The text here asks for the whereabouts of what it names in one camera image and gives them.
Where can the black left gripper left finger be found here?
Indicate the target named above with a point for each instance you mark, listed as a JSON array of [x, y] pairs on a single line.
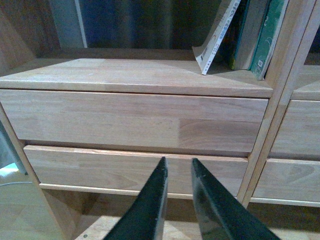
[[145, 219]]

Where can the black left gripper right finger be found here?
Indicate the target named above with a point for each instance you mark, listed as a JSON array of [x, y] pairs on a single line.
[[220, 216]]

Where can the white illustrated paperback book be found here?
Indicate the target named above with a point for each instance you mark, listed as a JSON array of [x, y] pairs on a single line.
[[206, 53]]

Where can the right wooden shelf unit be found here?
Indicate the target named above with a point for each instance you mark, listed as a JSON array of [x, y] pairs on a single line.
[[293, 74]]

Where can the wooden shelf unit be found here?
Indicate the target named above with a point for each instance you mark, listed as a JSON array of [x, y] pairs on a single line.
[[293, 74], [31, 59]]

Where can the left wooden shelf unit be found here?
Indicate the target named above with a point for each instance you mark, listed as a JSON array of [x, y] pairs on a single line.
[[31, 59]]

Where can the lower right wooden drawer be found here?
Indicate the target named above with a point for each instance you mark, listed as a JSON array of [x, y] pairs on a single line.
[[289, 179]]

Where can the wooden drawer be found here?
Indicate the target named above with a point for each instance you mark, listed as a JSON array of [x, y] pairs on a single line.
[[176, 122], [106, 171], [299, 132], [289, 179]]

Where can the upper left wooden drawer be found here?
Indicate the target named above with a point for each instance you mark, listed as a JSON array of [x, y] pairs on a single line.
[[176, 122]]

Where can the lower left wooden drawer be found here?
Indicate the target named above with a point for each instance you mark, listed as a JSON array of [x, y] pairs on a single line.
[[106, 171]]

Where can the upper right wooden drawer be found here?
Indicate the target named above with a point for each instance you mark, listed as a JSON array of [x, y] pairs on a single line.
[[299, 132]]

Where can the teal-covered standing book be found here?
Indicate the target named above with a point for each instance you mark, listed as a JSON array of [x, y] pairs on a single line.
[[252, 20]]

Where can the green-covered book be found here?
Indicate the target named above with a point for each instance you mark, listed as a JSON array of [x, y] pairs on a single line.
[[268, 37]]

